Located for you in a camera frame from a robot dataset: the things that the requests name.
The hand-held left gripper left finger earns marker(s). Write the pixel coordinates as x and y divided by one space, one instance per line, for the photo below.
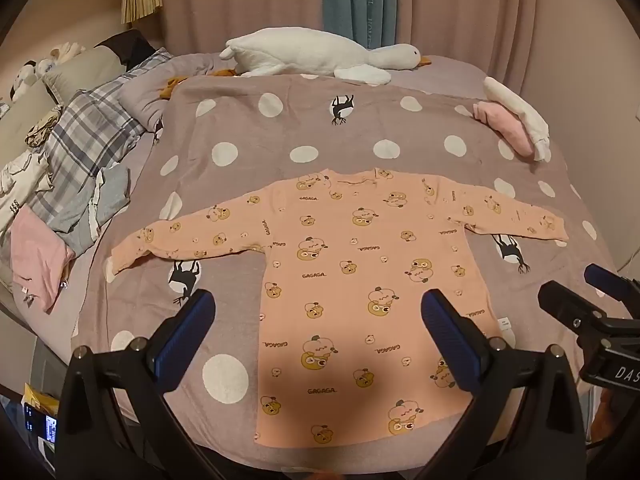
186 331

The floral patterned cloth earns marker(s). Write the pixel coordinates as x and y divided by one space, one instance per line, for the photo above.
42 127

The mauve polka dot blanket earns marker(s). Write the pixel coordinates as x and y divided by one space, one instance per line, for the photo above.
250 135

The pink folded garment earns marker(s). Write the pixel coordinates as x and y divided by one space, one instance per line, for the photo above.
505 122

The mauve quilt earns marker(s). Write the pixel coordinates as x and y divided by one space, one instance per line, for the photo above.
145 95

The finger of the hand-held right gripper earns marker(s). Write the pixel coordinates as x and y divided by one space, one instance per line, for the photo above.
600 276
570 305

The black and white plush toy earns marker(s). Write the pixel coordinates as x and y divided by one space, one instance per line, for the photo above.
22 77

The white folded garment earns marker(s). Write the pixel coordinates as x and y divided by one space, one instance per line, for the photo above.
522 107

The mauve bed sheet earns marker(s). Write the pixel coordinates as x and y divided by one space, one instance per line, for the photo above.
440 72

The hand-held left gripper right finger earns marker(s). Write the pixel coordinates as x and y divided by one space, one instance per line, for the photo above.
445 341

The pink cloth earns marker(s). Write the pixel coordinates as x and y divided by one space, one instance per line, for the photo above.
35 255

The grey-blue garment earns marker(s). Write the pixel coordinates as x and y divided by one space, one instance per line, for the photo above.
112 190

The peach cartoon print shirt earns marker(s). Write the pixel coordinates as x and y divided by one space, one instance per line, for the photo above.
340 270

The dark pillow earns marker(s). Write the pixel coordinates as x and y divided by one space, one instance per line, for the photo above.
130 45

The brown plush toy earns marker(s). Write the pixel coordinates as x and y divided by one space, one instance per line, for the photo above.
174 87

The phone with lit screen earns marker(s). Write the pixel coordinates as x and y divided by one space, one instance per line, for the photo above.
42 422

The yellow packet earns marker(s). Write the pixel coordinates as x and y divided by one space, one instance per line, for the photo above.
42 395

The white goose plush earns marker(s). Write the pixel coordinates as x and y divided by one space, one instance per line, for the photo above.
290 52

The teal curtain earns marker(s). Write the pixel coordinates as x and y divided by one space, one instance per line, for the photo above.
350 0

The pink curtain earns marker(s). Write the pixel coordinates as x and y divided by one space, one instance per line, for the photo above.
240 0

